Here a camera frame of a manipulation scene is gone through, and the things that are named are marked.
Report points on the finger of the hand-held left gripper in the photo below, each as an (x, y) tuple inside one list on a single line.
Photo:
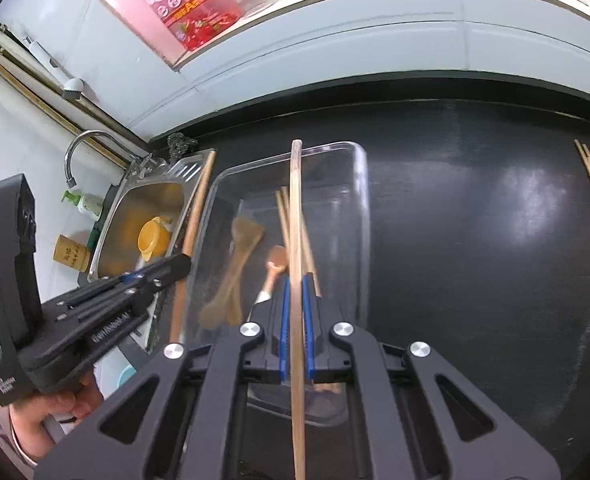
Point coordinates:
[(140, 276), (135, 296)]

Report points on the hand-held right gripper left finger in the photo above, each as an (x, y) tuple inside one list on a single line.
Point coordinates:
[(285, 335)]

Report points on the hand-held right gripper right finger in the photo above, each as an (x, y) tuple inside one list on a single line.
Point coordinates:
[(309, 335)]

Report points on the brown wooden spoon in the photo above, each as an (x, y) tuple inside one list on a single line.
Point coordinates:
[(235, 305), (214, 312)]

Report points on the single wooden chopstick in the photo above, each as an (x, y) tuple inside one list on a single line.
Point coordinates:
[(197, 210), (281, 215), (295, 210), (309, 255)]

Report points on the clear plastic container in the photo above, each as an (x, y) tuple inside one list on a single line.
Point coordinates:
[(345, 240)]

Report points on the person's left hand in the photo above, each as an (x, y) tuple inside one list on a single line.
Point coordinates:
[(50, 422)]

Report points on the yellow bowl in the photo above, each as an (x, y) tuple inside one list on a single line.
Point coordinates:
[(152, 240)]

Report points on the stainless steel sink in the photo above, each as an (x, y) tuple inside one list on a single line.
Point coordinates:
[(125, 220)]

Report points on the bamboo cup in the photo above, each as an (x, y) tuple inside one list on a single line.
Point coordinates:
[(70, 255)]

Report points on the teal bowl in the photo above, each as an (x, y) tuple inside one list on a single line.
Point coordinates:
[(126, 377)]

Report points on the green pump soap bottle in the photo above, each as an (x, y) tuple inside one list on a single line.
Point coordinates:
[(90, 205)]

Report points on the steel wool scrubber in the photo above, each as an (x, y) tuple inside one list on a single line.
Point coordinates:
[(180, 144)]

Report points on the chrome faucet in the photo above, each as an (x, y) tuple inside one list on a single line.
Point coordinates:
[(82, 140)]

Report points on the white hanging brush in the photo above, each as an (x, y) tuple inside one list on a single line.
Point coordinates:
[(72, 89)]

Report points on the red label detergent pouch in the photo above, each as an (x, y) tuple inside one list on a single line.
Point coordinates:
[(195, 15)]

